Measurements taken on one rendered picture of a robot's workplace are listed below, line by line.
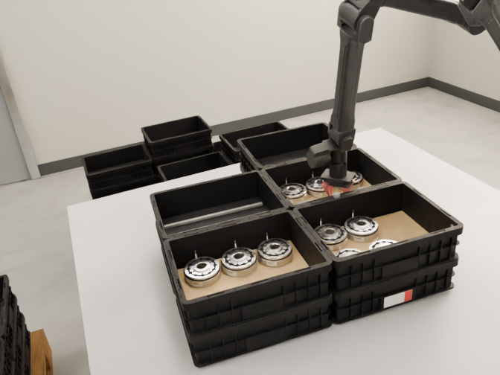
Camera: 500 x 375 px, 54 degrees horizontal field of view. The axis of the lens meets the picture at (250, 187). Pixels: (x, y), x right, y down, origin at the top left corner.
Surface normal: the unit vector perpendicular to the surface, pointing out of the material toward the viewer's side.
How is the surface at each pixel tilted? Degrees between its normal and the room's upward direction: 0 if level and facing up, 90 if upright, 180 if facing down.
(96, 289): 0
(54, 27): 90
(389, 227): 0
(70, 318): 0
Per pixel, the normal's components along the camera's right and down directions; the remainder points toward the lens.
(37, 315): -0.08, -0.87
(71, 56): 0.37, 0.42
